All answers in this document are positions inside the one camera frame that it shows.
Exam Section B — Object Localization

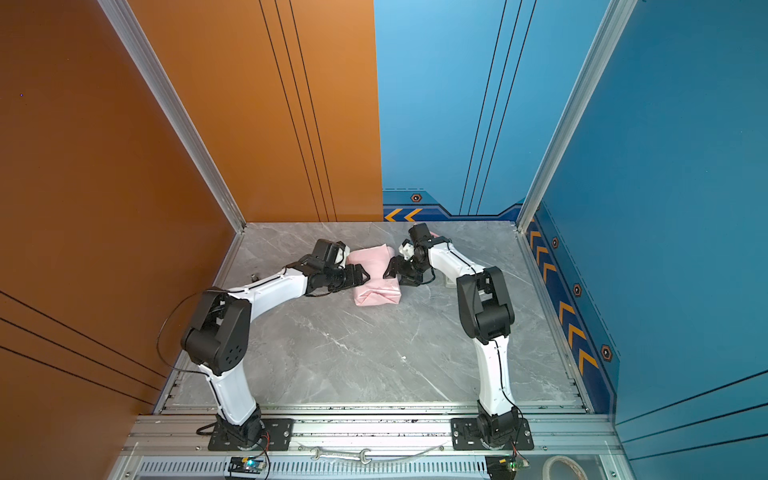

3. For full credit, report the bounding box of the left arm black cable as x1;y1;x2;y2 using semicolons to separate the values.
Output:
155;290;208;376

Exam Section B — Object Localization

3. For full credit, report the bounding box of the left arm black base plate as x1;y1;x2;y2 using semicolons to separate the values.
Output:
208;416;294;453

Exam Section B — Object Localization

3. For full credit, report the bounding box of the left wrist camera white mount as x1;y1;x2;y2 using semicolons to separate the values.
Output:
308;239;350;269

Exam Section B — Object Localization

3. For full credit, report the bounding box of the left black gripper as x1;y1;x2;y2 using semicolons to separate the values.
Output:
324;263;372;293

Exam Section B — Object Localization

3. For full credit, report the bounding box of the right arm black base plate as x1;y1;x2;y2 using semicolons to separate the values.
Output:
450;416;535;451

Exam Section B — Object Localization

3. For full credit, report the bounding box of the white tape roll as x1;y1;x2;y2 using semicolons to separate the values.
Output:
542;455;589;480

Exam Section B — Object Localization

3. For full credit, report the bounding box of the right green circuit board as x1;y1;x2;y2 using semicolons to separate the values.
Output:
485;456;518;480

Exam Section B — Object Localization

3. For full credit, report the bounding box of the left green circuit board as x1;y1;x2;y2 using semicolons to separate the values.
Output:
226;456;271;479

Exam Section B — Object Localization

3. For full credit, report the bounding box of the silver wrench on rail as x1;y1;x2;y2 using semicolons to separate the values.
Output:
298;445;372;465

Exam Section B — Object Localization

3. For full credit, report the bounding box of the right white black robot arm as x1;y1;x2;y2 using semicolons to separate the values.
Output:
384;237;523;449

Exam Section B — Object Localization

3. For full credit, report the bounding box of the green circuit board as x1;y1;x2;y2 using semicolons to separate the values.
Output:
485;456;518;480
226;456;271;479

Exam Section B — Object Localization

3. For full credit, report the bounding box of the pink wrapping paper sheet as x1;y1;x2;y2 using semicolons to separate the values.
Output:
347;244;401;307

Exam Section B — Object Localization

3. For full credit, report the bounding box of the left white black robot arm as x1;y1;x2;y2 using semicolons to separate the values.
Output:
181;262;370;451

